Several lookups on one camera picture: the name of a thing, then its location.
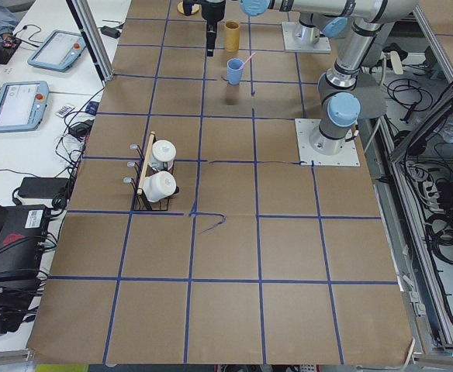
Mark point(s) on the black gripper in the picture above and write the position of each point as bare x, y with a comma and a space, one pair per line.
212, 11

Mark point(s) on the light blue plastic cup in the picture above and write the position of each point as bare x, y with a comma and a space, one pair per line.
234, 71

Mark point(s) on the pink chopstick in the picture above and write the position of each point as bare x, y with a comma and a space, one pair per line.
247, 60

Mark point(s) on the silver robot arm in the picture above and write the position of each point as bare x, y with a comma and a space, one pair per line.
342, 109
317, 23

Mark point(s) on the bamboo cup holder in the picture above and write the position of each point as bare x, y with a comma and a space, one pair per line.
231, 35

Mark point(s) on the black power adapter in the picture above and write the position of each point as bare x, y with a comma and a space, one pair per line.
110, 31

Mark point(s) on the white mug right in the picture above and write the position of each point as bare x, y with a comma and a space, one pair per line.
163, 153

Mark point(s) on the white mug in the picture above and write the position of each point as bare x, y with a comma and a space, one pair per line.
163, 153
158, 186

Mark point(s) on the small blue box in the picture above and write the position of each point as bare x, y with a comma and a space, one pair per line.
92, 107

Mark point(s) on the white mug left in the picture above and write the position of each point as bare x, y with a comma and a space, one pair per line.
158, 186

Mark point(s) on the teach pendant far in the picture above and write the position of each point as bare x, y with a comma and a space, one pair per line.
58, 51

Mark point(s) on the teach pendant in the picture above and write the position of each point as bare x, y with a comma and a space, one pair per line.
58, 51
22, 105

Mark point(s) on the small remote control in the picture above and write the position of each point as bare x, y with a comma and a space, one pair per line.
65, 110

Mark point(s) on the teach pendant near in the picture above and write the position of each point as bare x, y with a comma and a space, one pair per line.
22, 105

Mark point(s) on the black power brick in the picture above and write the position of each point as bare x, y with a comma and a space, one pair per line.
42, 187

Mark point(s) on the black projector box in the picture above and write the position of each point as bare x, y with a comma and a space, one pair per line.
23, 232

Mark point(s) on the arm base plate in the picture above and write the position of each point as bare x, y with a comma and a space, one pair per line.
317, 150
301, 39

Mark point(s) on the aluminium frame post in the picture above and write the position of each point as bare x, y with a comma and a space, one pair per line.
89, 31

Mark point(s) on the black wire mug rack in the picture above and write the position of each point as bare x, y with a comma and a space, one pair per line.
142, 169

